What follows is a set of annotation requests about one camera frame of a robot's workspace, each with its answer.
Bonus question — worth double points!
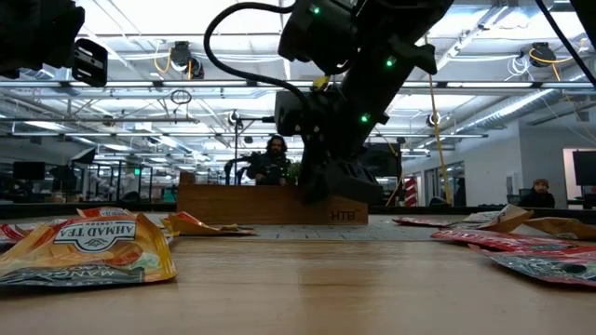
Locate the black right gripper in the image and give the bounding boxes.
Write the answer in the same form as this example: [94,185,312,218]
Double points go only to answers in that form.
[300,139,384,205]

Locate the wooden compartment tea box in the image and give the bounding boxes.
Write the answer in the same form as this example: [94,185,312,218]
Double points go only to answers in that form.
[176,171,369,226]

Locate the small leafy green plant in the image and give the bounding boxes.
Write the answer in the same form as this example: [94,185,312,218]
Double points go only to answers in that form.
[286,161,304,185]

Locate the person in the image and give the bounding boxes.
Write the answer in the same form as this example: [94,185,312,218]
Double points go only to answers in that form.
[245,134,292,186]
[517,178,556,209]

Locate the grey woven placemat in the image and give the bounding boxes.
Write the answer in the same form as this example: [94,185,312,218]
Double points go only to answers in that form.
[185,214,467,242]

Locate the large black screen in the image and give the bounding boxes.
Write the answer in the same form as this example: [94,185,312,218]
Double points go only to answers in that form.
[367,143,402,178]

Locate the small dark monitor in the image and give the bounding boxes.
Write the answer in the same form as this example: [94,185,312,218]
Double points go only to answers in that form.
[12,161,47,181]

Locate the black monitor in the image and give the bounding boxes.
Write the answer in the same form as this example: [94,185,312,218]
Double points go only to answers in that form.
[572,150,596,187]

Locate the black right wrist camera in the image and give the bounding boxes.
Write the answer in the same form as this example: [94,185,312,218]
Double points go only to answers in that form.
[274,90,311,137]

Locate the red white striped post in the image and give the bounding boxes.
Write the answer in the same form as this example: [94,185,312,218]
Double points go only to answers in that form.
[403,176,419,208]

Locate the yellow hanging cable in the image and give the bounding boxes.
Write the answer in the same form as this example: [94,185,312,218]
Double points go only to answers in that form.
[426,34,454,206]

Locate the black ceiling cable reel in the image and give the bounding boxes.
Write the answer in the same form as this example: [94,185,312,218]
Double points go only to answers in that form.
[169,40,206,80]
[529,41,558,69]

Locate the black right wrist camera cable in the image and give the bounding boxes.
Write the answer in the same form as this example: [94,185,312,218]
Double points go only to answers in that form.
[203,2,311,101]

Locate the black aluminium table frame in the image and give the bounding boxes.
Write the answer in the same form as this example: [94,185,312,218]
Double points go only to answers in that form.
[0,201,596,221]

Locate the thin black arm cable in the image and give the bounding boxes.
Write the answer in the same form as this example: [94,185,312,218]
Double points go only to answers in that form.
[535,0,596,87]

